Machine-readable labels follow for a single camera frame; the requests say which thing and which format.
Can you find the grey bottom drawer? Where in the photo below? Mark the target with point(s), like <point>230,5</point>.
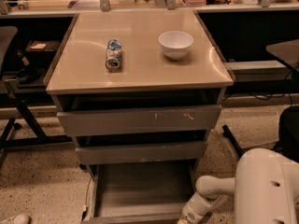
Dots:
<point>140,193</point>

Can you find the grey drawer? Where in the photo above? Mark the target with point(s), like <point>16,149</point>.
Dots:
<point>141,147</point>
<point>140,120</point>
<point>140,193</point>

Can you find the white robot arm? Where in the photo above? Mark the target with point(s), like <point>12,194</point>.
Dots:
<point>265,187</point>

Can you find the grey middle drawer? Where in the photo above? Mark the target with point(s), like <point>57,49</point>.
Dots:
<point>141,147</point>

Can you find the grey top drawer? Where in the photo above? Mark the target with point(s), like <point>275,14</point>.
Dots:
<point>140,120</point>

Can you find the grey drawer cabinet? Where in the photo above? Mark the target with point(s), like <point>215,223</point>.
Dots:
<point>79,81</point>

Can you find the black metal floor bar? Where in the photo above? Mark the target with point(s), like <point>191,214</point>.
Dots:
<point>228,134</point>

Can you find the black office chair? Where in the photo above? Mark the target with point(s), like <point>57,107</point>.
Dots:
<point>288,133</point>

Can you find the white ceramic bowl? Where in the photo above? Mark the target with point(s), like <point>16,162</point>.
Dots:
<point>175,45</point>

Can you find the white sneaker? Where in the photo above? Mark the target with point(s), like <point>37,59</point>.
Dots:
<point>18,219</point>

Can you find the blue white drink can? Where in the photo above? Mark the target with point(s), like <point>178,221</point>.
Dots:
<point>113,55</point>

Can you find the black box with label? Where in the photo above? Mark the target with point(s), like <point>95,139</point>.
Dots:
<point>41,53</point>

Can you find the black table frame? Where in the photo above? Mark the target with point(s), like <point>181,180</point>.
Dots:
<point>41,141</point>

